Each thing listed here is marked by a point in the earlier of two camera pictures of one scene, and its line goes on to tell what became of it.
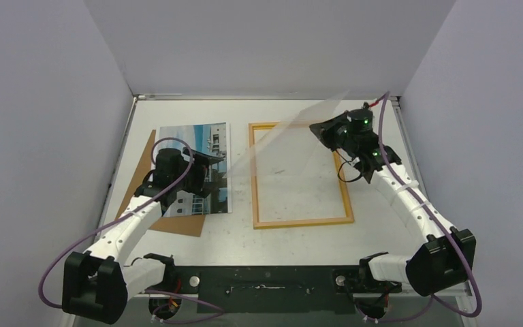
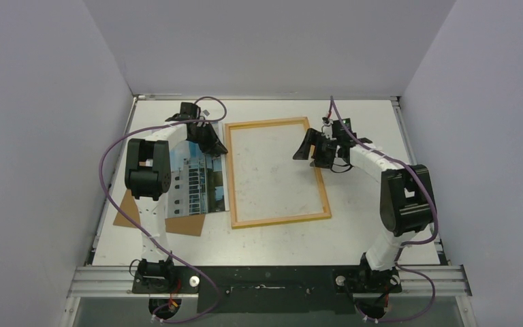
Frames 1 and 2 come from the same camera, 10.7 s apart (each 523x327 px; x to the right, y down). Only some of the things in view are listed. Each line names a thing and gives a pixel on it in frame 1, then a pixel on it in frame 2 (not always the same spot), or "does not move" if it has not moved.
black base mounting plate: [319, 289] does not move
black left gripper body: [195, 180] → [203, 135]
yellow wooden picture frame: [297, 135] → [235, 224]
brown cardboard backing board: [189, 225] does not move
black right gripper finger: [331, 131] → [311, 137]
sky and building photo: [211, 143] does not move
